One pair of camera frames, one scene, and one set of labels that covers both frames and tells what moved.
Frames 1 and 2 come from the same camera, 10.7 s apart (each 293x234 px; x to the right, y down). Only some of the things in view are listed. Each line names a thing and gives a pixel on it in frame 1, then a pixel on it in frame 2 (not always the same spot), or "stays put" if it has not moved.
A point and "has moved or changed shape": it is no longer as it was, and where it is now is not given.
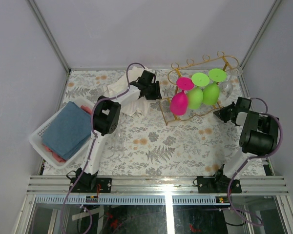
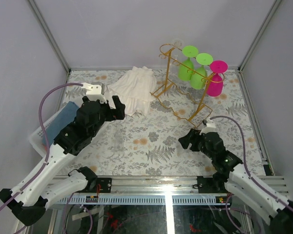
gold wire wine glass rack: [196, 88] has moved or changed shape
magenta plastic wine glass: [178, 103] to [215, 85]
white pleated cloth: [130, 102] stays put
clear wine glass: [118, 145] stays put
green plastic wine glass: [211, 91] to [186, 67]
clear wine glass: [226, 88] to [175, 65]
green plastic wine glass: [196, 95] to [198, 78]
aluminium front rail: [130, 190] stays put
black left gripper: [155, 94] to [117, 113]
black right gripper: [220, 112] to [185, 140]
